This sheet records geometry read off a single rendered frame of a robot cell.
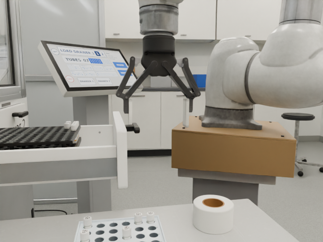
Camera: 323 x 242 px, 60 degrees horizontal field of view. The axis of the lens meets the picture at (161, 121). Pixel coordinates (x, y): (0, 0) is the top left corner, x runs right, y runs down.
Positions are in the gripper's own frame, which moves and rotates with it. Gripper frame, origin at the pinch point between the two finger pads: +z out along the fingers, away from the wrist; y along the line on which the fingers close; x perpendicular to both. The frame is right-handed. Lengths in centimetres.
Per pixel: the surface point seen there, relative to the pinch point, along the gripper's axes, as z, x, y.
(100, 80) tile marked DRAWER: -10, -83, 15
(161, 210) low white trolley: 15.0, 14.9, 2.1
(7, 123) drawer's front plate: 2.5, -22.7, 40.9
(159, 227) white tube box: 11.5, 27.3, 5.0
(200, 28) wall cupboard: -80, -311, -116
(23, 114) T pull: 0.3, -26.6, 37.3
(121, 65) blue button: -18, -103, 3
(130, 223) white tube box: 11.5, 25.5, 9.1
